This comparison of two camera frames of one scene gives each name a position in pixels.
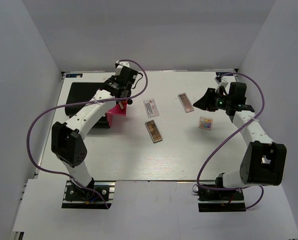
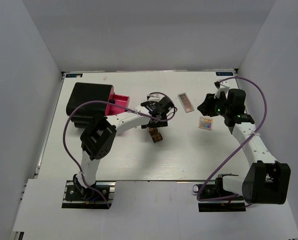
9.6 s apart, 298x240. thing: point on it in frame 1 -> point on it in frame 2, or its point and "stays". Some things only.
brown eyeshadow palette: x=153 y=131 stays
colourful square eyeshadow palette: x=205 y=123 stays
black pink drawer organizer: x=84 y=91 stays
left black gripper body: x=113 y=78 -> x=164 y=118
